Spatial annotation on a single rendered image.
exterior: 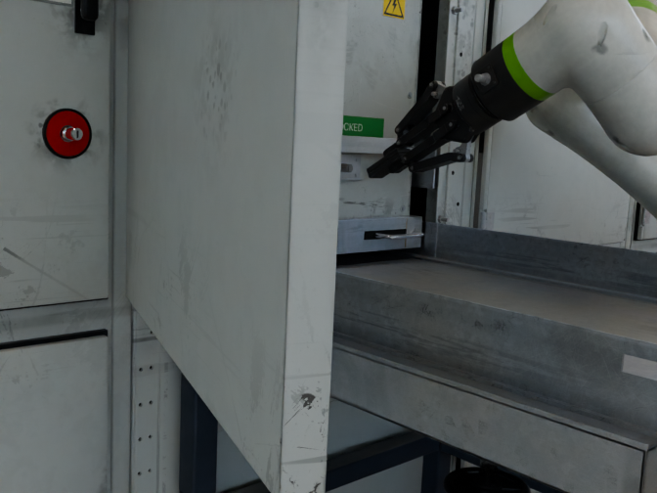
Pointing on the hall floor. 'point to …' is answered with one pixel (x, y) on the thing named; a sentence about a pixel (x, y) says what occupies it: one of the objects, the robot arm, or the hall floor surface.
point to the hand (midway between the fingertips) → (389, 163)
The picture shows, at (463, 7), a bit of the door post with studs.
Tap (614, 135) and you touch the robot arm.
